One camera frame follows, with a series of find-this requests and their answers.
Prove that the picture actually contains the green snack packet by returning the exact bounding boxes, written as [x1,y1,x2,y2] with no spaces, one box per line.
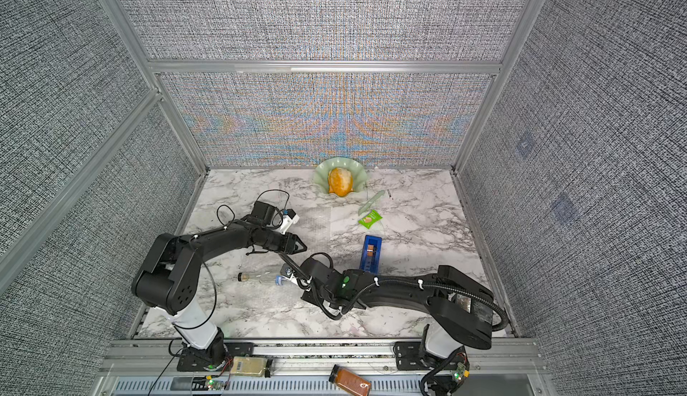
[359,210,382,229]

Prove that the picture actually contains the beige electronics box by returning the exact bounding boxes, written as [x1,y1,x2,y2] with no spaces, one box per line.
[230,357,273,378]

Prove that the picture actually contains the clear plastic wrapper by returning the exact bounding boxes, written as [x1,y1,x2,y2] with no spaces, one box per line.
[358,190,386,215]

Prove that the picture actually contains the aluminium front rail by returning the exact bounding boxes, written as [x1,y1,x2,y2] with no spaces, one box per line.
[90,338,557,395]

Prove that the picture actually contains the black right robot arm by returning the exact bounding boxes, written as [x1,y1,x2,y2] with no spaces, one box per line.
[280,254,510,366]

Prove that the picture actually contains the clear bubble wrap sheet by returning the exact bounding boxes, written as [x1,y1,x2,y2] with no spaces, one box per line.
[224,218,331,317]

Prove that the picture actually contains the blue tape dispenser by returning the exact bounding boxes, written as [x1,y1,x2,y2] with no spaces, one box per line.
[359,235,383,274]

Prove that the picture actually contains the green scalloped plate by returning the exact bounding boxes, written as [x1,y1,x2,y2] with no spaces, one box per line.
[312,157,369,194]

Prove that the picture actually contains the orange bread roll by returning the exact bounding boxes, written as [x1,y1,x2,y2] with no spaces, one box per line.
[327,168,354,197]

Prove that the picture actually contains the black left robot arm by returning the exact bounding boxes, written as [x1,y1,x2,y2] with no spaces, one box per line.
[132,220,308,371]

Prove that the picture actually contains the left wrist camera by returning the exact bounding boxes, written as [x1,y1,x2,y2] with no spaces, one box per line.
[278,209,300,235]

